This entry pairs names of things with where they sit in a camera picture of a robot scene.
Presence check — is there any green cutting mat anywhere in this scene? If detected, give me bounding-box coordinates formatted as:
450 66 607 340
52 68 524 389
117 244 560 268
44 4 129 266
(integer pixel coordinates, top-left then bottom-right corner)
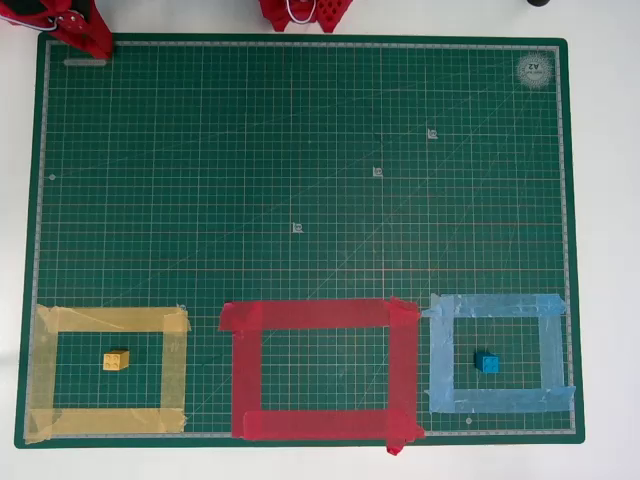
13 32 586 450

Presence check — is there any white gripper servo cable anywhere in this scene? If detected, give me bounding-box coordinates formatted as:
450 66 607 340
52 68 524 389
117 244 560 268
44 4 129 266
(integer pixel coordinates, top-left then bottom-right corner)
0 14 59 31

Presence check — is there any yellow tape square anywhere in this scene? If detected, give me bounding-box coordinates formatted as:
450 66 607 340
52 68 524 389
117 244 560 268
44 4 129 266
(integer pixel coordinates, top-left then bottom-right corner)
24 302 192 445

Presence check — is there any blue cube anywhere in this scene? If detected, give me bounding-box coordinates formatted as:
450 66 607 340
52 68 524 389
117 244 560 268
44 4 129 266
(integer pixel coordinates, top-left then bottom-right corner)
473 350 502 375

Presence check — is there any yellow cube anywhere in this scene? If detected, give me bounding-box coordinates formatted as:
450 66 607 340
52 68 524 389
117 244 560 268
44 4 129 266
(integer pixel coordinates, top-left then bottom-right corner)
102 349 131 372

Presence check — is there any blue tape square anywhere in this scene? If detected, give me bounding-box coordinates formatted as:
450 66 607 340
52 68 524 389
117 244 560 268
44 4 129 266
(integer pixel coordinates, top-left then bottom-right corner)
421 292 577 415

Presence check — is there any red tape square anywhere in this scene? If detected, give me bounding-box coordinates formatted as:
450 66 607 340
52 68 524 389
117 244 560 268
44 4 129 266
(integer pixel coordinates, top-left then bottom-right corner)
218 295 426 457

